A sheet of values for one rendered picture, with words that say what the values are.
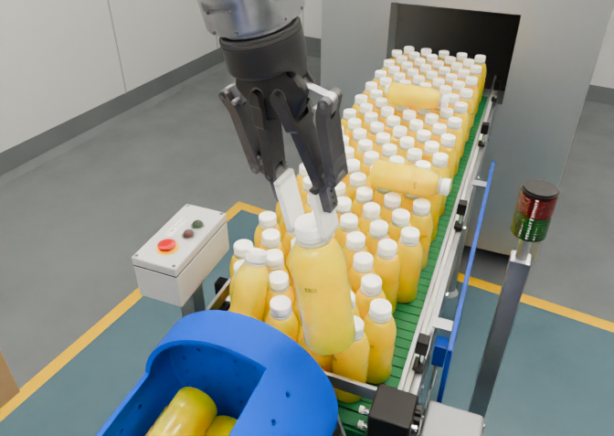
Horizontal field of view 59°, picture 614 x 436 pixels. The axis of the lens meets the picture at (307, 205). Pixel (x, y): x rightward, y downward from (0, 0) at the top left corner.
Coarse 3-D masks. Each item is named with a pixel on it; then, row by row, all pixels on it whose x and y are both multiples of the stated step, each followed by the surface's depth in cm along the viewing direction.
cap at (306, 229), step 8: (304, 216) 62; (312, 216) 62; (296, 224) 61; (304, 224) 61; (312, 224) 61; (296, 232) 61; (304, 232) 60; (312, 232) 60; (304, 240) 61; (312, 240) 60; (320, 240) 60
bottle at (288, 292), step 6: (270, 288) 104; (288, 288) 105; (270, 294) 104; (276, 294) 104; (282, 294) 104; (288, 294) 105; (294, 294) 107; (294, 300) 106; (264, 312) 107; (264, 318) 108
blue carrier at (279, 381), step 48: (192, 336) 73; (240, 336) 72; (288, 336) 74; (144, 384) 80; (192, 384) 88; (240, 384) 83; (288, 384) 69; (144, 432) 81; (240, 432) 62; (288, 432) 66
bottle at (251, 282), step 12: (252, 264) 100; (264, 264) 101; (240, 276) 100; (252, 276) 100; (264, 276) 101; (240, 288) 100; (252, 288) 100; (264, 288) 101; (240, 300) 101; (252, 300) 100; (264, 300) 102; (240, 312) 101; (252, 312) 101
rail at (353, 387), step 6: (324, 372) 98; (330, 372) 98; (330, 378) 98; (336, 378) 97; (342, 378) 97; (348, 378) 97; (336, 384) 98; (342, 384) 97; (348, 384) 97; (354, 384) 96; (360, 384) 96; (366, 384) 96; (348, 390) 98; (354, 390) 97; (360, 390) 96; (366, 390) 96; (372, 390) 95; (360, 396) 97; (366, 396) 96; (372, 396) 96
